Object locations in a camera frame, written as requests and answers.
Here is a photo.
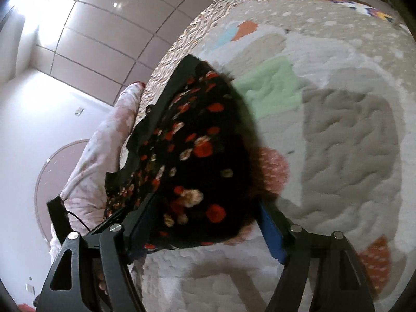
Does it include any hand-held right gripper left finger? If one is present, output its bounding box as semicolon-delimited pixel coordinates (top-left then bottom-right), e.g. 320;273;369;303
34;193;161;312

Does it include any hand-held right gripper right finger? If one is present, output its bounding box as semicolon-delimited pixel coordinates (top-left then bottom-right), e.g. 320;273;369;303
258;200;379;312

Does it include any black floral dress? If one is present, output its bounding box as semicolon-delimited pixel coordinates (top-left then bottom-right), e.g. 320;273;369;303
103;55;261;251

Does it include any round grey headboard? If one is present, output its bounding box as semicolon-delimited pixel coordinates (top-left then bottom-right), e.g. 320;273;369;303
34;139;90;238

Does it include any pink quilt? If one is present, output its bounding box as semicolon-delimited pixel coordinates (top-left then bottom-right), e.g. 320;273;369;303
49;83;146;258

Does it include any beige patchwork rug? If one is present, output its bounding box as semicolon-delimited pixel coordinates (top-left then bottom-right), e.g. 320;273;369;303
132;0;413;312

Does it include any pale panelled wardrobe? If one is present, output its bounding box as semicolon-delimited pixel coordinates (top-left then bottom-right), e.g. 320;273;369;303
32;0;229;106

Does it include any colourful patterned mat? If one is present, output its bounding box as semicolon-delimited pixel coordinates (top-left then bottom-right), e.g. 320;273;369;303
281;0;402;24

